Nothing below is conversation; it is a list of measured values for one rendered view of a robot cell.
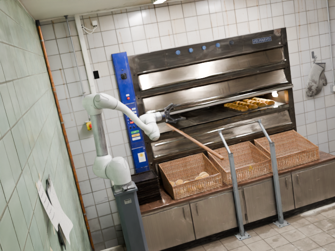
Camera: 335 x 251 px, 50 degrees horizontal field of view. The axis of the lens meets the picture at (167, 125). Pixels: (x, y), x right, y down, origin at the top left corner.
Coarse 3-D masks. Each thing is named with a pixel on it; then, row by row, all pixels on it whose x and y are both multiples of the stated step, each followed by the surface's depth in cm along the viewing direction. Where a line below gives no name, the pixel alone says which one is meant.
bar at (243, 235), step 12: (204, 132) 381; (264, 132) 388; (156, 144) 369; (228, 156) 370; (276, 168) 384; (276, 180) 386; (276, 192) 390; (240, 216) 382; (240, 228) 384; (240, 240) 380
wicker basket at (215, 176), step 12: (192, 156) 418; (204, 156) 415; (168, 168) 410; (180, 168) 413; (192, 168) 416; (204, 168) 420; (216, 168) 388; (168, 180) 377; (192, 180) 412; (204, 180) 376; (216, 180) 395; (168, 192) 390; (180, 192) 370; (192, 192) 374
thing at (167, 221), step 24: (288, 168) 399; (312, 168) 402; (216, 192) 375; (240, 192) 383; (264, 192) 391; (288, 192) 399; (312, 192) 408; (144, 216) 360; (168, 216) 366; (192, 216) 373; (216, 216) 381; (264, 216) 396; (288, 216) 410; (168, 240) 371; (192, 240) 378
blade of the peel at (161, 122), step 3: (171, 117) 491; (174, 117) 487; (177, 117) 484; (180, 117) 480; (183, 117) 469; (162, 120) 482; (165, 120) 479; (171, 120) 471; (180, 120) 460; (156, 123) 470; (159, 123) 467; (162, 123) 454; (168, 123) 456
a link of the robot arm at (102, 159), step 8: (88, 96) 308; (88, 104) 306; (88, 112) 309; (96, 112) 308; (96, 120) 310; (96, 128) 311; (96, 136) 312; (104, 136) 316; (96, 144) 314; (104, 144) 315; (96, 152) 318; (104, 152) 315; (96, 160) 315; (104, 160) 313; (96, 168) 317; (104, 168) 312; (104, 176) 314
